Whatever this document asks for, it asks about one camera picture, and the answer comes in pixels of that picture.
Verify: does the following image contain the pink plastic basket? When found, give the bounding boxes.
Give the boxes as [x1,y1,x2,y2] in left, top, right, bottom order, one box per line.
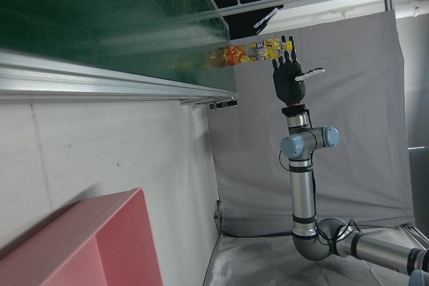
[0,188,165,286]

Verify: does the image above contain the orange juice bottle yellow cap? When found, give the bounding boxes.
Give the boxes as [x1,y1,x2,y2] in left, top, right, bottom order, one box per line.
[206,38,294,70]

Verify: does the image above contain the green belt conveyor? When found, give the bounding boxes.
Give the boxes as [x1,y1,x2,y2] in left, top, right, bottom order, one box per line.
[0,0,239,108]

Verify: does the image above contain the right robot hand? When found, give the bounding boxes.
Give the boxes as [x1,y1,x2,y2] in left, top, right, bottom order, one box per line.
[271,35,326,104]

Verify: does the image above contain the grey fabric curtain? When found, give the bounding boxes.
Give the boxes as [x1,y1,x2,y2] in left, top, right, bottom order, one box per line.
[206,9,416,238]

